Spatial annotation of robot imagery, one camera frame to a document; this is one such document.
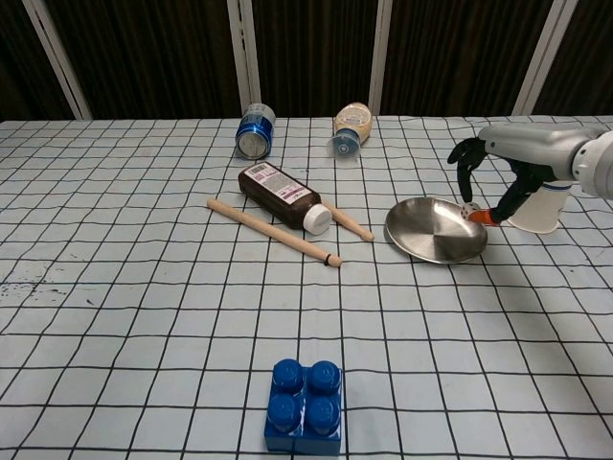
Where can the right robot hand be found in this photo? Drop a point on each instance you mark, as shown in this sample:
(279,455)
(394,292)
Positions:
(531,148)

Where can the white paper cup blue rim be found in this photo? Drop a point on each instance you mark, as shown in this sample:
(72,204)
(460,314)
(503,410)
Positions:
(541,211)

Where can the small white die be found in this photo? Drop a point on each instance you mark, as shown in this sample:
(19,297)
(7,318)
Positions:
(469,209)

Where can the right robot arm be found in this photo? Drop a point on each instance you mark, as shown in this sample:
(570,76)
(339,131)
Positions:
(598,163)

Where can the round metal plate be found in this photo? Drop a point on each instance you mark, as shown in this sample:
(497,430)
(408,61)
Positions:
(431,235)

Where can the mayonnaise squeeze bottle blue cap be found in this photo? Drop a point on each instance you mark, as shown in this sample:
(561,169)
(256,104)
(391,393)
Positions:
(353,122)

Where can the plain wooden drumstick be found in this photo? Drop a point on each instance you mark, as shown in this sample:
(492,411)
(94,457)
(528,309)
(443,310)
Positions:
(349,223)

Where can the brown bottle white cap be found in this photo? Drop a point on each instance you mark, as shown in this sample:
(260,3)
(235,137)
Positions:
(282,199)

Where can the blue aluminium drink can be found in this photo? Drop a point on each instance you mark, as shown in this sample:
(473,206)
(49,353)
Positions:
(254,131)

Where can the blue toy building brick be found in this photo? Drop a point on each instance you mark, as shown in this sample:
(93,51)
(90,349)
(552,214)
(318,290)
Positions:
(301,407)

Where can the light blue checkered tablecloth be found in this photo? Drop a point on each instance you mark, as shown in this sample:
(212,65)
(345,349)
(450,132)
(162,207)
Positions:
(143,311)

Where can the white metal frame post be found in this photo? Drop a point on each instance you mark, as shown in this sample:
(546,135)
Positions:
(384,57)
(544,57)
(244,57)
(57,57)

